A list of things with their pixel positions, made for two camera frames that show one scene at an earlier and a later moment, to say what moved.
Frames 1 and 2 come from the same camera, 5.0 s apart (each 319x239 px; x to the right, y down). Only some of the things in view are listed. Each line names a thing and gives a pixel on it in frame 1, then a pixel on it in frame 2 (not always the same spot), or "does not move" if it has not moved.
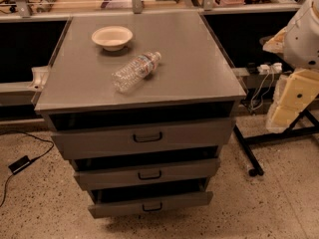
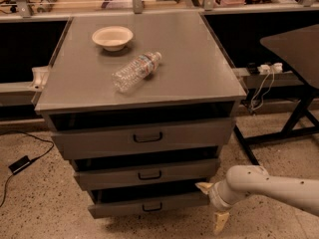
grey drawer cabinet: x=143 y=105 does not move
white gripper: x=303 y=45 → x=214 y=195
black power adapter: x=19 y=164 does not move
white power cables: x=263 y=93 does not move
